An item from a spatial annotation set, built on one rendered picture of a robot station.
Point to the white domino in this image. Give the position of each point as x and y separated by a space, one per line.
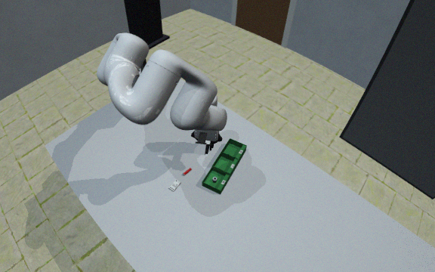
174 186

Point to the green three-compartment bin rack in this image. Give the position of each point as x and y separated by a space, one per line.
224 165

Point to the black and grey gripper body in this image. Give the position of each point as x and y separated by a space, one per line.
211 135

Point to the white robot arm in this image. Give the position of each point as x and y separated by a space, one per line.
142 102

